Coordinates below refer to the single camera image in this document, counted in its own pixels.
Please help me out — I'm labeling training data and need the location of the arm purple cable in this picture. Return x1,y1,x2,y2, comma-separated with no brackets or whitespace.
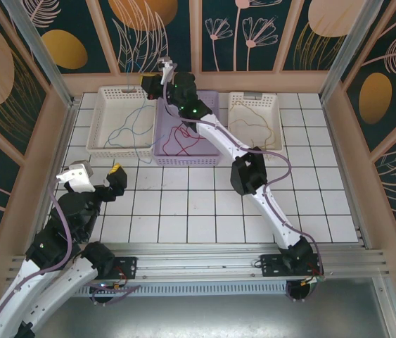
0,175,141,338
162,63,325,282

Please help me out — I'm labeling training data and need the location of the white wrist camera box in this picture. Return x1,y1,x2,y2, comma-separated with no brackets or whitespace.
157,56,179,85
58,160,96,194

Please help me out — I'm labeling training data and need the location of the white basket with grey handles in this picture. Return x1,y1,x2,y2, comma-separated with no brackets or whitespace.
227,92,283,158

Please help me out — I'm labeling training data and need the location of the purple perforated basket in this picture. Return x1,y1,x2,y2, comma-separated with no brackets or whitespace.
151,90,222,167

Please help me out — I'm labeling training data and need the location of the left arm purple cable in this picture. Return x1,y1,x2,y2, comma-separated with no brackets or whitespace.
0,175,141,338

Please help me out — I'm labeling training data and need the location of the aluminium side rail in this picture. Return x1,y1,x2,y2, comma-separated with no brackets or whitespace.
28,98,81,254
319,96,373,249

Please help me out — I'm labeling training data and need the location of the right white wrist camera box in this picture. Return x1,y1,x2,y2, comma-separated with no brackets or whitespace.
157,56,179,85

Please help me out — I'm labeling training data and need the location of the large white perforated basket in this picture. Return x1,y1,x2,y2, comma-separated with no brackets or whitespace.
85,85,159,158

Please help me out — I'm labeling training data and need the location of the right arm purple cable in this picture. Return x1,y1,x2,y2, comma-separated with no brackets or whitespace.
162,63,325,282

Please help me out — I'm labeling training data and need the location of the perforated grey cable duct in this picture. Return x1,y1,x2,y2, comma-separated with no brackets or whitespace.
20,282,292,297

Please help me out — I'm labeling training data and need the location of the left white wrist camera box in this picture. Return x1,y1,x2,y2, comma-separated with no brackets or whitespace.
58,160,96,194

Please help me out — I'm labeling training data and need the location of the grey metal sheet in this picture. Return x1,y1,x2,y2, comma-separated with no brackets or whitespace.
6,277,396,338

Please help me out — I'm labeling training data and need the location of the red cable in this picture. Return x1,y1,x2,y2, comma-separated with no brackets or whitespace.
179,133,206,156
161,125,184,156
174,125,205,156

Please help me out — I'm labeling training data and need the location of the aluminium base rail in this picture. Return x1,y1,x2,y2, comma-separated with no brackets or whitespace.
6,242,390,282

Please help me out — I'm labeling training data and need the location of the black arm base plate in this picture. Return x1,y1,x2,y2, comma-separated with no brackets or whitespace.
260,253,325,279
73,256,139,281

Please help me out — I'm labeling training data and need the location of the aluminium frame post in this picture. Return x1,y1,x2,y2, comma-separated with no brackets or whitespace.
1,0,77,108
319,0,394,105

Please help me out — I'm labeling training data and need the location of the yellow cable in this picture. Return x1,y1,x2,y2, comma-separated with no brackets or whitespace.
228,101,276,149
227,118,271,151

